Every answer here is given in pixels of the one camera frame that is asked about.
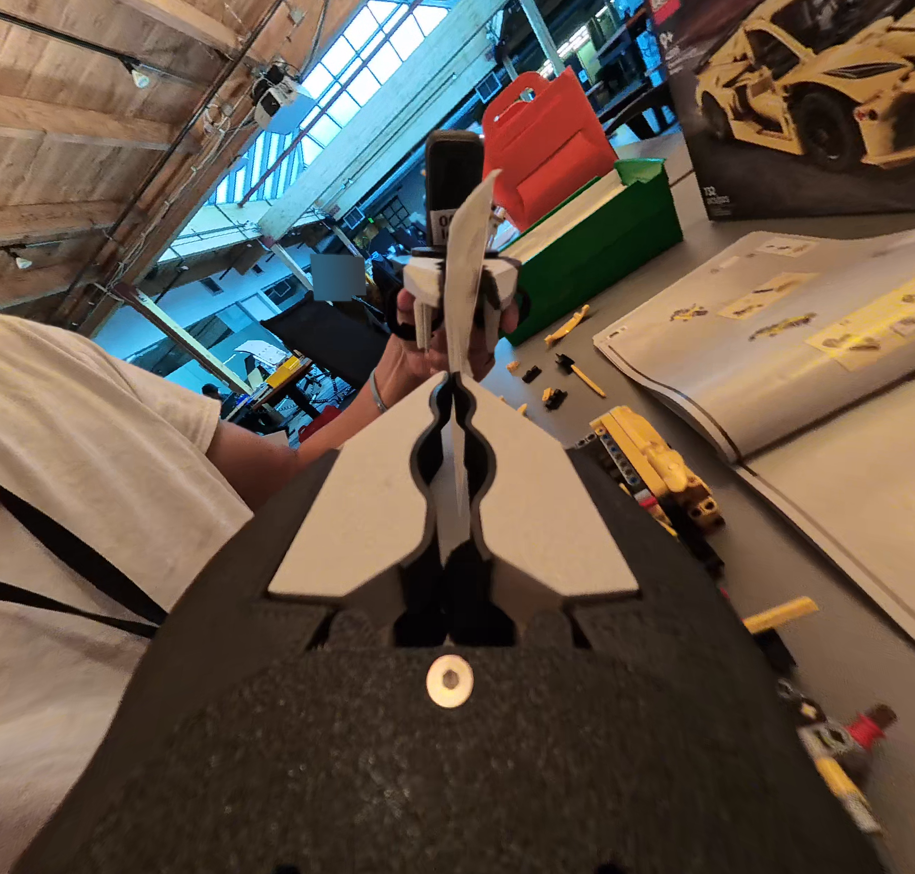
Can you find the person's left forearm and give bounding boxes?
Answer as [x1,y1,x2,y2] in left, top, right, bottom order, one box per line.
[207,359,390,514]

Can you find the partly built yellow toy car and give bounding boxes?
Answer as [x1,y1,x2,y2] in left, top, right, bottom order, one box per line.
[572,405,900,843]

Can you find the green plastic bin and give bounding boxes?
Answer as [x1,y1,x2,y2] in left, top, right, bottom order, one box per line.
[500,157,685,347]

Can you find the yellow curved toy piece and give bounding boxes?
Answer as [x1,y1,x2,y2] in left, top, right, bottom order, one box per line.
[544,305,591,346]

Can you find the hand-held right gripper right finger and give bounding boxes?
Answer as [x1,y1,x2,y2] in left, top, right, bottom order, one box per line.
[456,375,641,603]

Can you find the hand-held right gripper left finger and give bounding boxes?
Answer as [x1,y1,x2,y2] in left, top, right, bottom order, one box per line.
[266,373,455,603]

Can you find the person's left hand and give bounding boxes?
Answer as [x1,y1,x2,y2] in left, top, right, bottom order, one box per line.
[372,291,521,392]

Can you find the printed white paper bag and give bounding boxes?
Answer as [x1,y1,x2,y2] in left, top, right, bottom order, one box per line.
[504,169,633,263]

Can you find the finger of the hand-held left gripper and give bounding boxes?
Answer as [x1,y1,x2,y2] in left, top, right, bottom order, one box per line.
[482,257,520,351]
[404,255,447,351]

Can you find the toy car set box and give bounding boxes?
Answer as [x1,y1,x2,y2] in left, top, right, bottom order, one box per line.
[638,0,915,222]

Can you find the black lanyard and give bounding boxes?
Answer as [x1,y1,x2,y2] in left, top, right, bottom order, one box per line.
[0,486,170,640]

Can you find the person in white shirt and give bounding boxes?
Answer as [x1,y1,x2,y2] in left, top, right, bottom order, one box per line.
[0,315,256,874]

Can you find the grey instruction booklet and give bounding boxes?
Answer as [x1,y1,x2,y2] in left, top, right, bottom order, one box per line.
[592,229,915,640]

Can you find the orange plastic tote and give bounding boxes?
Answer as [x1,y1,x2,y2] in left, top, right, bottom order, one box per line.
[481,67,620,233]

